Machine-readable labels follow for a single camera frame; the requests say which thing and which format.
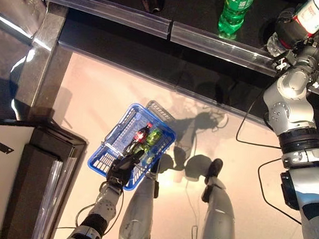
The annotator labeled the green Sprite bottle yellow cap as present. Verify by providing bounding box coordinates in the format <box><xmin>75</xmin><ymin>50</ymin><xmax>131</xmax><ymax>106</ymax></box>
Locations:
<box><xmin>217</xmin><ymin>0</ymin><xmax>256</xmax><ymax>41</ymax></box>

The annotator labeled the low black base shelf board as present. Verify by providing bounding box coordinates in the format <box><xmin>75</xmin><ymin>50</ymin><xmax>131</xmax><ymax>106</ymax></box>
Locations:
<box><xmin>172</xmin><ymin>36</ymin><xmax>319</xmax><ymax>129</ymax></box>
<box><xmin>55</xmin><ymin>7</ymin><xmax>188</xmax><ymax>92</ymax></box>

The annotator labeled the Pepsi bottle blue cap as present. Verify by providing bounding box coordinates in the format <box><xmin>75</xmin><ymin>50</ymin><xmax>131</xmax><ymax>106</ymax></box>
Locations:
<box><xmin>135</xmin><ymin>0</ymin><xmax>165</xmax><ymax>15</ymax></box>

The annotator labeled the black side shelf unit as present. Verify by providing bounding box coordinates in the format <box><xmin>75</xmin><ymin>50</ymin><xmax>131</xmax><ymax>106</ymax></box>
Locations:
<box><xmin>0</xmin><ymin>0</ymin><xmax>97</xmax><ymax>239</ymax></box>

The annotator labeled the silver right robot leg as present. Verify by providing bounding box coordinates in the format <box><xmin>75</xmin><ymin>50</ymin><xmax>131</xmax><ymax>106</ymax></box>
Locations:
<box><xmin>198</xmin><ymin>157</ymin><xmax>241</xmax><ymax>239</ymax></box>

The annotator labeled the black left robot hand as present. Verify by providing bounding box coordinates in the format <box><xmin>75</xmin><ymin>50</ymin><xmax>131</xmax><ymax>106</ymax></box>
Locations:
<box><xmin>105</xmin><ymin>152</ymin><xmax>142</xmax><ymax>191</ymax></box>

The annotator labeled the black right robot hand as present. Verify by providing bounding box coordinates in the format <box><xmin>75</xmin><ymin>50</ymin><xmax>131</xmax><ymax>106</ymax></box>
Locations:
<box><xmin>271</xmin><ymin>6</ymin><xmax>319</xmax><ymax>68</ymax></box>

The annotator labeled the blue plastic shopping basket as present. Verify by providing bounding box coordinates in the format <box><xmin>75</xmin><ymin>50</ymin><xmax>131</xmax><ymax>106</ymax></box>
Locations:
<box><xmin>85</xmin><ymin>100</ymin><xmax>180</xmax><ymax>194</ymax></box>

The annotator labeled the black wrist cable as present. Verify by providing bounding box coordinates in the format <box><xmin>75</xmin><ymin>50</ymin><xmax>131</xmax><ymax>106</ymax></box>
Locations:
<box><xmin>74</xmin><ymin>187</ymin><xmax>125</xmax><ymax>231</ymax></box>
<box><xmin>235</xmin><ymin>89</ymin><xmax>285</xmax><ymax>149</ymax></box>

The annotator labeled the small green plastic bottle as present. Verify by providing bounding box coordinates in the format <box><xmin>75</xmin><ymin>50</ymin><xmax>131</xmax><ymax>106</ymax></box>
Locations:
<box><xmin>135</xmin><ymin>144</ymin><xmax>157</xmax><ymax>165</ymax></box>

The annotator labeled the water bottle red label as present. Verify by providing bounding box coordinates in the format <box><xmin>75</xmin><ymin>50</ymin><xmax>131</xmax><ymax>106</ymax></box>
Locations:
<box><xmin>265</xmin><ymin>0</ymin><xmax>319</xmax><ymax>60</ymax></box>

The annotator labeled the silver robot leg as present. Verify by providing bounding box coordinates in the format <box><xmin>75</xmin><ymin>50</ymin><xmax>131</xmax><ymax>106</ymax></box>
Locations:
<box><xmin>198</xmin><ymin>157</ymin><xmax>241</xmax><ymax>239</ymax></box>
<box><xmin>117</xmin><ymin>160</ymin><xmax>162</xmax><ymax>239</ymax></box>

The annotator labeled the Coca-Cola bottle red label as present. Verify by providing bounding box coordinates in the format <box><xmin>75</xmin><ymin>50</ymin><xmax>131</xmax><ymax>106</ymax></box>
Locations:
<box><xmin>124</xmin><ymin>121</ymin><xmax>155</xmax><ymax>156</ymax></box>

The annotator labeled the silver left robot leg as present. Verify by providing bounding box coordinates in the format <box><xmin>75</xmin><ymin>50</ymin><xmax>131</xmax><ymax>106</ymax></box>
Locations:
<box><xmin>117</xmin><ymin>160</ymin><xmax>162</xmax><ymax>239</ymax></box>

